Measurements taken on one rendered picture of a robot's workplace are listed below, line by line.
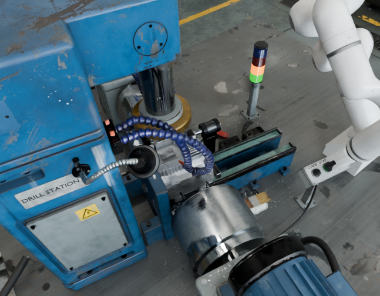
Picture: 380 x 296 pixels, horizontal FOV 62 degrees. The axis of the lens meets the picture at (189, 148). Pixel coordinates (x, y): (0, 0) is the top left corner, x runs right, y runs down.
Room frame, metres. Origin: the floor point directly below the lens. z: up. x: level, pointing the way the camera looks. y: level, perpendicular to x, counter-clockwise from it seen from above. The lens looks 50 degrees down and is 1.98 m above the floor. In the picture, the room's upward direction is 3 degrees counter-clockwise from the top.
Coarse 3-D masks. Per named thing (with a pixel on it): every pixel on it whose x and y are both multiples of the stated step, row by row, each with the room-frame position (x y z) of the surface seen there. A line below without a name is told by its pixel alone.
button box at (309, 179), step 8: (320, 160) 0.67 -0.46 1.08; (304, 168) 0.64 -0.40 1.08; (312, 168) 0.64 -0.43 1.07; (320, 168) 0.64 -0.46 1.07; (344, 168) 0.64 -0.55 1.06; (304, 176) 0.62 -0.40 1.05; (312, 176) 0.61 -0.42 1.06; (320, 176) 0.61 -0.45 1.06; (328, 176) 0.61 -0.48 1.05; (312, 184) 0.58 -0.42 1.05
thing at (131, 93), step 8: (128, 88) 1.03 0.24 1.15; (136, 88) 1.01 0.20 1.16; (120, 96) 1.01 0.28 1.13; (128, 96) 0.99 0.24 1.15; (136, 96) 0.97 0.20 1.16; (120, 104) 0.98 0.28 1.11; (128, 104) 0.95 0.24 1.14; (120, 112) 0.96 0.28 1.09; (128, 112) 0.92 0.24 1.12; (120, 120) 0.95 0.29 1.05; (128, 128) 0.87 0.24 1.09
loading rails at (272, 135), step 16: (240, 144) 0.89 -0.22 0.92; (256, 144) 0.89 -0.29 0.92; (272, 144) 0.93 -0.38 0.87; (288, 144) 0.88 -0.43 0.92; (224, 160) 0.83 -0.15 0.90; (240, 160) 0.86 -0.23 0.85; (256, 160) 0.80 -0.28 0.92; (272, 160) 0.80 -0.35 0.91; (288, 160) 0.84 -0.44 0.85; (224, 176) 0.73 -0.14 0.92; (240, 176) 0.74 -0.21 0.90; (256, 176) 0.77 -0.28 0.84; (192, 192) 0.65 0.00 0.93
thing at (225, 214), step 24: (216, 192) 0.50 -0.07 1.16; (192, 216) 0.44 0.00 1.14; (216, 216) 0.42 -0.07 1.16; (240, 216) 0.43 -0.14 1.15; (192, 240) 0.38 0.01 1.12; (216, 240) 0.36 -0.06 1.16; (240, 240) 0.35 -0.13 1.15; (264, 240) 0.38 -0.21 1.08; (192, 264) 0.33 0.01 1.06; (216, 264) 0.31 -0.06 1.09
